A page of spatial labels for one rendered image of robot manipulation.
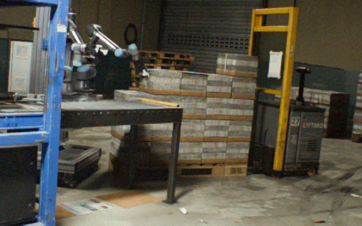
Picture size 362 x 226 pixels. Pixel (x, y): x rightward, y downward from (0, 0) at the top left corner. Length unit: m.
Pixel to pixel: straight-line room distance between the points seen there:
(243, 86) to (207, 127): 0.58
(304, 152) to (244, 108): 0.91
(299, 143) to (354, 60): 5.61
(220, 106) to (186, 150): 0.59
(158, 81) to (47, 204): 2.14
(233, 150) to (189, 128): 0.60
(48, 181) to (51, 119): 0.38
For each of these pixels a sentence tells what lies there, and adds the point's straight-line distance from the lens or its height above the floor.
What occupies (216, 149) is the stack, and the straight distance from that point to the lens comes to 5.30.
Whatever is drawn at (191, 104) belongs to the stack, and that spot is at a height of 0.75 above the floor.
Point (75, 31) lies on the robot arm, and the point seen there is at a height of 1.35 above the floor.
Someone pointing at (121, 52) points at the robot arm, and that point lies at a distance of 4.82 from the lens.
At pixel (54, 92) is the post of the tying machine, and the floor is 0.94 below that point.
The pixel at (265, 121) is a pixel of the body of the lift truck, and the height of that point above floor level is 0.56.
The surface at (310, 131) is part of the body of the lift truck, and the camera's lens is 5.83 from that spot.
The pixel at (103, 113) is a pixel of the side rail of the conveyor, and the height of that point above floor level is 0.77.
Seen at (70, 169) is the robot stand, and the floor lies 0.17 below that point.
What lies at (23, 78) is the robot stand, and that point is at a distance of 4.79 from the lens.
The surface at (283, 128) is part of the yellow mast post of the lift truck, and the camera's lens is 5.52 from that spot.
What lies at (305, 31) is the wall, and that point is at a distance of 11.71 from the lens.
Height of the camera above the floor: 1.20
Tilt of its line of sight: 6 degrees down
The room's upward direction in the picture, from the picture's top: 5 degrees clockwise
